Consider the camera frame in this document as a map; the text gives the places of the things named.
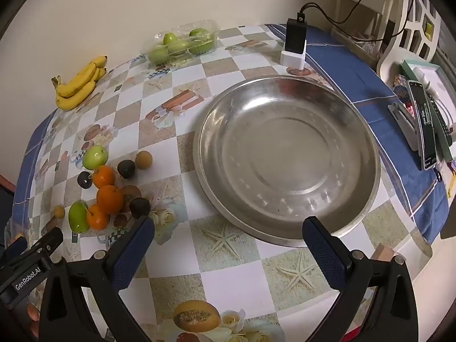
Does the black remote control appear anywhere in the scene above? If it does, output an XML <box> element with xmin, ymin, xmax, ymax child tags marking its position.
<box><xmin>427</xmin><ymin>92</ymin><xmax>454</xmax><ymax>147</ymax></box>

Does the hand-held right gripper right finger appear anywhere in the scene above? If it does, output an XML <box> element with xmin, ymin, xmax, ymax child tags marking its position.
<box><xmin>301</xmin><ymin>216</ymin><xmax>419</xmax><ymax>342</ymax></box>

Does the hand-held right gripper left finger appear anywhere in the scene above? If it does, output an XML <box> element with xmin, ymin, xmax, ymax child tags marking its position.
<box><xmin>38</xmin><ymin>215</ymin><xmax>155</xmax><ymax>342</ymax></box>

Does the black smartphone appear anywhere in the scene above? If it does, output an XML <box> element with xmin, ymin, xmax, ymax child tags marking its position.
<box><xmin>408</xmin><ymin>81</ymin><xmax>438</xmax><ymax>170</ymax></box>

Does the large green fruit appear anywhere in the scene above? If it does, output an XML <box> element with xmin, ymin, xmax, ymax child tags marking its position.
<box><xmin>68</xmin><ymin>201</ymin><xmax>89</xmax><ymax>234</ymax></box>
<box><xmin>83</xmin><ymin>145</ymin><xmax>108</xmax><ymax>170</ymax></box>

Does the small decorated bottle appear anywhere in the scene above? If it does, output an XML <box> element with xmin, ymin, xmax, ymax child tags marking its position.
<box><xmin>393</xmin><ymin>75</ymin><xmax>411</xmax><ymax>101</ymax></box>

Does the teal and white box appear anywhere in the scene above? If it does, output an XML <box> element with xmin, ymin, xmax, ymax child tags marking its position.
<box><xmin>402</xmin><ymin>60</ymin><xmax>451</xmax><ymax>95</ymax></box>

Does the black cable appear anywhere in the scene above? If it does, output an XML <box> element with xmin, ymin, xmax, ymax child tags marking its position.
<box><xmin>300</xmin><ymin>0</ymin><xmax>416</xmax><ymax>41</ymax></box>

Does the black charger block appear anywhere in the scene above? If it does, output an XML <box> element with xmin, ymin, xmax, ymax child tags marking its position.
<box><xmin>285</xmin><ymin>17</ymin><xmax>307</xmax><ymax>53</ymax></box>

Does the white charger base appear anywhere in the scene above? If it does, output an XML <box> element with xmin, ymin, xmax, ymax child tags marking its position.
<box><xmin>280</xmin><ymin>41</ymin><xmax>307</xmax><ymax>68</ymax></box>

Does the checkered printed tablecloth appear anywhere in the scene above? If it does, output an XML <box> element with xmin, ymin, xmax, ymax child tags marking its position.
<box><xmin>5</xmin><ymin>24</ymin><xmax>451</xmax><ymax>342</ymax></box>

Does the white lattice plastic chair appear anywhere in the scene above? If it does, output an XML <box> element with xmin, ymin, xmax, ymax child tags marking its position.
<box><xmin>377</xmin><ymin>0</ymin><xmax>442</xmax><ymax>81</ymax></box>

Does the yellow banana bunch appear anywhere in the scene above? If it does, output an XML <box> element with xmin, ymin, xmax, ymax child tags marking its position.
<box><xmin>51</xmin><ymin>56</ymin><xmax>108</xmax><ymax>111</ymax></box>

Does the small wooden block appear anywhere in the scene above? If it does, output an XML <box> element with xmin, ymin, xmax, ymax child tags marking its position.
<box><xmin>371</xmin><ymin>244</ymin><xmax>395</xmax><ymax>261</ymax></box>

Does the clear plastic jujube container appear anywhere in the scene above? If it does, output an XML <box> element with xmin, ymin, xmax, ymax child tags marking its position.
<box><xmin>142</xmin><ymin>19</ymin><xmax>221</xmax><ymax>66</ymax></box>

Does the round metal basin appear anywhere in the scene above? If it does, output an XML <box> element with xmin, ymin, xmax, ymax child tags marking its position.
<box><xmin>193</xmin><ymin>76</ymin><xmax>382</xmax><ymax>247</ymax></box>

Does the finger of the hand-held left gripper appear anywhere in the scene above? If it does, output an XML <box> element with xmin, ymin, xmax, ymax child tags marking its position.
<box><xmin>0</xmin><ymin>237</ymin><xmax>29</xmax><ymax>270</ymax></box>
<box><xmin>27</xmin><ymin>227</ymin><xmax>64</xmax><ymax>261</ymax></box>

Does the orange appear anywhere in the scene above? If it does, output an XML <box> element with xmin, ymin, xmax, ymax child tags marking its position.
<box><xmin>97</xmin><ymin>184</ymin><xmax>125</xmax><ymax>215</ymax></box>
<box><xmin>86</xmin><ymin>204</ymin><xmax>110</xmax><ymax>230</ymax></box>
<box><xmin>92</xmin><ymin>166</ymin><xmax>116</xmax><ymax>190</ymax></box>

